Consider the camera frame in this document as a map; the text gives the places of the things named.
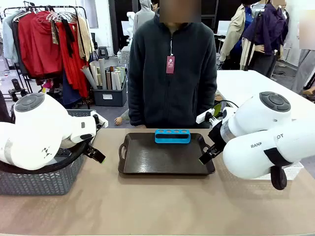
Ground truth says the beige paper roll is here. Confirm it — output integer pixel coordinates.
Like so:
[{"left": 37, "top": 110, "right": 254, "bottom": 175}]
[{"left": 80, "top": 65, "right": 98, "bottom": 90}]

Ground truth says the mannequin in grey hoodie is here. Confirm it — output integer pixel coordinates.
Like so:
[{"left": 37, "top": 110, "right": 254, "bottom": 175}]
[{"left": 133, "top": 0, "right": 156, "bottom": 38}]

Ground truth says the mannequin in beige coat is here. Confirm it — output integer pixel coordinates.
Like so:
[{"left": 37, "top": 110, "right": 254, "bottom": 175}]
[{"left": 218, "top": 2, "right": 252, "bottom": 71}]

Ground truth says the small grey woven-pattern basket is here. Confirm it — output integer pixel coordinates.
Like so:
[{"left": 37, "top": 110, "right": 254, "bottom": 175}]
[{"left": 65, "top": 109, "right": 96, "bottom": 118}]

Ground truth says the red dress with black ribbon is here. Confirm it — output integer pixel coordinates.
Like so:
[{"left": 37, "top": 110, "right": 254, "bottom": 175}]
[{"left": 55, "top": 19, "right": 90, "bottom": 99}]

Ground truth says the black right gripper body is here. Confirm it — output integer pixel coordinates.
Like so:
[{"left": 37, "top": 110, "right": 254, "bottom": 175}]
[{"left": 208, "top": 120, "right": 229, "bottom": 148}]

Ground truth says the person in grey trousers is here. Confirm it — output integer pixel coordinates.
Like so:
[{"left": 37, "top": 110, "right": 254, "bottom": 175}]
[{"left": 291, "top": 48, "right": 315, "bottom": 94}]

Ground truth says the beige hanging garment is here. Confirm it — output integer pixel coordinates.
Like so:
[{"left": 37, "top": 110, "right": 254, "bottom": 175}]
[{"left": 75, "top": 15, "right": 95, "bottom": 62}]

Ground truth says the large grey woven-pattern basket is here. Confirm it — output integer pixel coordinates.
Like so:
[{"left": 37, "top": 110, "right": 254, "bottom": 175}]
[{"left": 0, "top": 147, "right": 86, "bottom": 196}]

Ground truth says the white power strip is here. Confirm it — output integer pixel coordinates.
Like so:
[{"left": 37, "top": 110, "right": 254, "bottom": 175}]
[{"left": 195, "top": 110, "right": 215, "bottom": 124}]

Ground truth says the black clothes rack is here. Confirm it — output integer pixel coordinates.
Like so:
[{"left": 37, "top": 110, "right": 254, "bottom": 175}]
[{"left": 3, "top": 1, "right": 91, "bottom": 109}]

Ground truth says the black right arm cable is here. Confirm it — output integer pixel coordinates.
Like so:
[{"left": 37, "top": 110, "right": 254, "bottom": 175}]
[{"left": 263, "top": 147, "right": 293, "bottom": 191}]

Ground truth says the blue test tube rack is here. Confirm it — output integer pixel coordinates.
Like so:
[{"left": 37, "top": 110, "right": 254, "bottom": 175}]
[{"left": 155, "top": 128, "right": 192, "bottom": 145}]

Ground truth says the white table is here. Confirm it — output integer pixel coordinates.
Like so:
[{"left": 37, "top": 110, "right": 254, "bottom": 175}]
[{"left": 216, "top": 69, "right": 315, "bottom": 129}]

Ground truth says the dark brown serving tray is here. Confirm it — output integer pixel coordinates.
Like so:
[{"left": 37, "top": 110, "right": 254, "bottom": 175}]
[{"left": 118, "top": 132, "right": 216, "bottom": 176}]

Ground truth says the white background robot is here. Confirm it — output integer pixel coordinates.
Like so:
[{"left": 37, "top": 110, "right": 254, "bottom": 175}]
[{"left": 126, "top": 11, "right": 136, "bottom": 45}]

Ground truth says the person in dark fleece jacket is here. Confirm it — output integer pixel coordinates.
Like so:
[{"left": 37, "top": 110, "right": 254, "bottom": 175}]
[{"left": 127, "top": 13, "right": 218, "bottom": 129}]

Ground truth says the maroon hanging tag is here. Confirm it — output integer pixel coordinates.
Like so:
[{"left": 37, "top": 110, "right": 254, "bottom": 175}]
[{"left": 166, "top": 55, "right": 176, "bottom": 74}]

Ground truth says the red hooded garment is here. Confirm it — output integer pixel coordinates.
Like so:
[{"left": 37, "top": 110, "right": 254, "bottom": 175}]
[{"left": 17, "top": 10, "right": 63, "bottom": 77}]

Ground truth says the white perforated plastic basket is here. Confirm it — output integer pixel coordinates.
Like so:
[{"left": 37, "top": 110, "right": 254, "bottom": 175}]
[{"left": 248, "top": 161, "right": 305, "bottom": 181}]

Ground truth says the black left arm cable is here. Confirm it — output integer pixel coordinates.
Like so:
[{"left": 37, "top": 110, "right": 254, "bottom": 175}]
[{"left": 0, "top": 136, "right": 98, "bottom": 176}]

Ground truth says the grey storage bin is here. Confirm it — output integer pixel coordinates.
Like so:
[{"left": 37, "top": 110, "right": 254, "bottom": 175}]
[{"left": 93, "top": 75, "right": 128, "bottom": 107}]

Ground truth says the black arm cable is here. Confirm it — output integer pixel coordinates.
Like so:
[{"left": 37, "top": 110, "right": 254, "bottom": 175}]
[
  {"left": 263, "top": 147, "right": 293, "bottom": 191},
  {"left": 0, "top": 136, "right": 98, "bottom": 176}
]

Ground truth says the black floor equipment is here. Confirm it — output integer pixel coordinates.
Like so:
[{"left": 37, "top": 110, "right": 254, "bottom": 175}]
[{"left": 7, "top": 78, "right": 31, "bottom": 102}]

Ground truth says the mannequin hand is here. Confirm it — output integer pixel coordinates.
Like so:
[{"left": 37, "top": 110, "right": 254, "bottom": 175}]
[{"left": 114, "top": 109, "right": 130, "bottom": 127}]

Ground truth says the grey hanging garment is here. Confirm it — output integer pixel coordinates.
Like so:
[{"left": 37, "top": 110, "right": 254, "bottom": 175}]
[{"left": 1, "top": 11, "right": 20, "bottom": 65}]

